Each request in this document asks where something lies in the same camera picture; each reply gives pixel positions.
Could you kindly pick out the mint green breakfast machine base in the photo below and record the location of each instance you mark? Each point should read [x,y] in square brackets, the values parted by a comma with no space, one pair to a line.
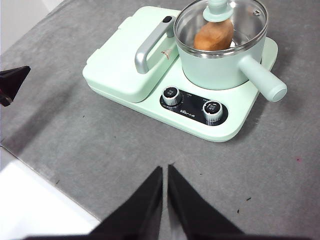
[190,130]

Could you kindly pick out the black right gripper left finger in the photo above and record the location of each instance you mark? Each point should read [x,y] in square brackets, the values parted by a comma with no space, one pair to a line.
[140,215]

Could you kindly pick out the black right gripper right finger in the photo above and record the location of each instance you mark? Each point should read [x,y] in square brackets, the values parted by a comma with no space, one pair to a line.
[195,215]

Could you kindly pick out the brown potato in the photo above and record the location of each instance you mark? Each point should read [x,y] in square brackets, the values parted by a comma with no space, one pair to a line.
[212,37]

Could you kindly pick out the mint green griddle cover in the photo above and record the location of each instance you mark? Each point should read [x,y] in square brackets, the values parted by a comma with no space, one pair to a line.
[117,72]

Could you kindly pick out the silver control knob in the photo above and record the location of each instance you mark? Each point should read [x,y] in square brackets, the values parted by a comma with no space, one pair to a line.
[171,96]
[212,111]

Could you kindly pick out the glass lid with green knob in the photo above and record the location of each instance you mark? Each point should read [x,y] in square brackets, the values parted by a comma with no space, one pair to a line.
[216,12]

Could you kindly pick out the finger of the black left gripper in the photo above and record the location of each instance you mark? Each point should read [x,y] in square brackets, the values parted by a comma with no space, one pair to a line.
[12,80]
[4,100]

